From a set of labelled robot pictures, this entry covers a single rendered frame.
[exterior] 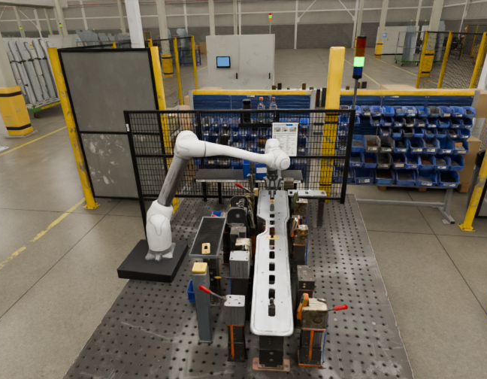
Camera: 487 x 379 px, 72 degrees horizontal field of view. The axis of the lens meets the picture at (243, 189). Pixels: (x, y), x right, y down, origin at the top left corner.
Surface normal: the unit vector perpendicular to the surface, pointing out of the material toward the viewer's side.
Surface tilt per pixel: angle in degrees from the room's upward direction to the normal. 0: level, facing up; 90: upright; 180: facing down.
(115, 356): 0
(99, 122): 91
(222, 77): 90
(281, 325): 0
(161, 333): 0
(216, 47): 90
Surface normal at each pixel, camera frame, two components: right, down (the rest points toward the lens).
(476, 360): -0.02, -0.90
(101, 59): -0.17, 0.41
